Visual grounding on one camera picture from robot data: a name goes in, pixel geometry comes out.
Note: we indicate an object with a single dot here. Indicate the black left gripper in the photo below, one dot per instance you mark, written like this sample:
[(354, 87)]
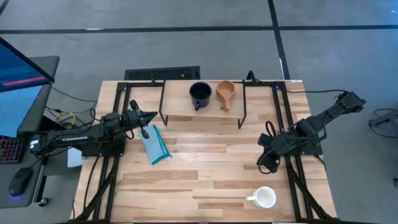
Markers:
[(132, 116)]

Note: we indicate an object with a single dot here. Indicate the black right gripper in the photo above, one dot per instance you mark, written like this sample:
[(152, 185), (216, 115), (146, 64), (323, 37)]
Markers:
[(281, 141)]

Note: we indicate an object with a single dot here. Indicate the white mug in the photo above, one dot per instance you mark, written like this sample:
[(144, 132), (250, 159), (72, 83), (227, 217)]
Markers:
[(264, 197)]

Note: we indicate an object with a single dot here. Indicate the dark blue mug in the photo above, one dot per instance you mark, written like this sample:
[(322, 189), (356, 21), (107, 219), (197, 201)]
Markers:
[(200, 93)]

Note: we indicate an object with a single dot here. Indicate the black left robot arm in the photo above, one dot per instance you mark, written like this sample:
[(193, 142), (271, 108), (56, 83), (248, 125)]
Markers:
[(77, 138)]

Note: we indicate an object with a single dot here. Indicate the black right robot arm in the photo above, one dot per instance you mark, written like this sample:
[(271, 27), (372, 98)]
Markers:
[(326, 116)]

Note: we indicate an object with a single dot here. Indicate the teal folded cloth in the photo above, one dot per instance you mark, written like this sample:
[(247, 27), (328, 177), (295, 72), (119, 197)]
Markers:
[(155, 146)]

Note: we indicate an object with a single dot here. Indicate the black perforated floor panel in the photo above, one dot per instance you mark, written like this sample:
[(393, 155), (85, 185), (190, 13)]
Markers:
[(161, 74)]

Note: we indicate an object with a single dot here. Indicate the white paper sheet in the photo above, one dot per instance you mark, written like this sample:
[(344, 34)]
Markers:
[(74, 158)]

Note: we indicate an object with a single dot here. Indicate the black desk caster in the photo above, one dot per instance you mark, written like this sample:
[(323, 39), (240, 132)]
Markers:
[(43, 202)]

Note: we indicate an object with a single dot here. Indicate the computer monitor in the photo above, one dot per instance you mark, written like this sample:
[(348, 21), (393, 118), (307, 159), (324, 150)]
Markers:
[(18, 70)]

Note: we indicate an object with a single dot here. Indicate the backlit keyboard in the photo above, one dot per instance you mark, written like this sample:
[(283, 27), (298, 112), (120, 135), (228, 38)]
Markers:
[(11, 149)]

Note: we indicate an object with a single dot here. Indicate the black computer mouse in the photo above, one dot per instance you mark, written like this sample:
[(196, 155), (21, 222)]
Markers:
[(20, 182)]

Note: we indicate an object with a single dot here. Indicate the grey side desk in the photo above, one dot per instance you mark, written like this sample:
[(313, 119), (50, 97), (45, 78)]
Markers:
[(4, 200)]

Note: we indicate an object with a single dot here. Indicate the wooden shelf with black frame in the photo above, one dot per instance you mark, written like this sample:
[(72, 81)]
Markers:
[(177, 102)]

